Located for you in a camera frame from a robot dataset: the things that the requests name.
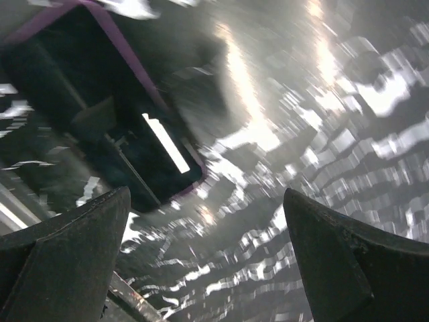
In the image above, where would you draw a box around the black smartphone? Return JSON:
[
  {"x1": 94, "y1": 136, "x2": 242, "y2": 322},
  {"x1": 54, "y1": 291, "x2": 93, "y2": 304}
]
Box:
[{"x1": 0, "y1": 5, "x2": 204, "y2": 214}]

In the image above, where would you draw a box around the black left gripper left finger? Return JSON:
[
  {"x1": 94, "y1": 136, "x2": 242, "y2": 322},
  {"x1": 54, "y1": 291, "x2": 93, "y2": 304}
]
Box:
[{"x1": 1, "y1": 187, "x2": 131, "y2": 321}]

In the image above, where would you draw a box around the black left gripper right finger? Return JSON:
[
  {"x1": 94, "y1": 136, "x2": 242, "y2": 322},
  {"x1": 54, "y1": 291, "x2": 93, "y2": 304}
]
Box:
[{"x1": 283, "y1": 189, "x2": 428, "y2": 321}]

